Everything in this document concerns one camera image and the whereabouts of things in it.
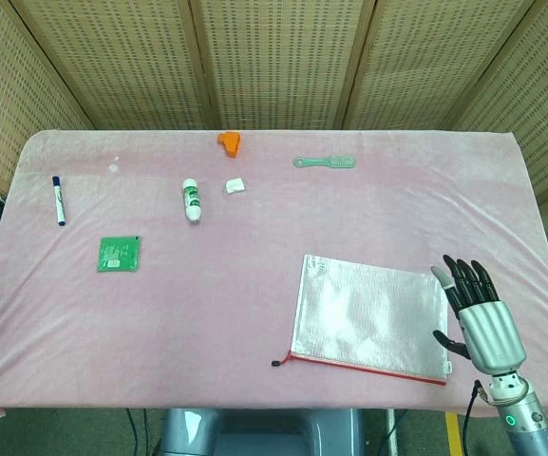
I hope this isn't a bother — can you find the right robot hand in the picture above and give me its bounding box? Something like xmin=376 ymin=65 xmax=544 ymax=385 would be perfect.
xmin=430 ymin=254 xmax=527 ymax=377

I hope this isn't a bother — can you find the white mesh red-zipper pouch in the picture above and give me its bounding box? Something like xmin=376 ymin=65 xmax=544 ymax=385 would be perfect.
xmin=271 ymin=254 xmax=454 ymax=387

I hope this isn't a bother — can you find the green foil packet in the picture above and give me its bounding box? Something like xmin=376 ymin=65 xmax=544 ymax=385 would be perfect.
xmin=95 ymin=236 xmax=142 ymax=275

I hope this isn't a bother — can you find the blue white marker pen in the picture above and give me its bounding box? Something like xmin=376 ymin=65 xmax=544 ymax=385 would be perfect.
xmin=51 ymin=176 xmax=69 ymax=227

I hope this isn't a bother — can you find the pink plush table cloth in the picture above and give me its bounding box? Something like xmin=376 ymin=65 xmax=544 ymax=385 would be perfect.
xmin=0 ymin=127 xmax=548 ymax=420

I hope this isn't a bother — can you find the grey robot torso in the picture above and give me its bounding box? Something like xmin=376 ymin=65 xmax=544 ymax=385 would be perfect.
xmin=159 ymin=408 xmax=365 ymax=456

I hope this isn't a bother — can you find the white green glue bottle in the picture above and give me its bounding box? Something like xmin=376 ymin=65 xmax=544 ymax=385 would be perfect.
xmin=181 ymin=178 xmax=203 ymax=227

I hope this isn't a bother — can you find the orange plastic block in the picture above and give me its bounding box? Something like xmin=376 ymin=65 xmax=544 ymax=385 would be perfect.
xmin=216 ymin=131 xmax=244 ymax=160

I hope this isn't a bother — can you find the right black hand cable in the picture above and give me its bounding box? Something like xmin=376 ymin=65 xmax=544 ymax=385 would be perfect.
xmin=461 ymin=379 xmax=489 ymax=456

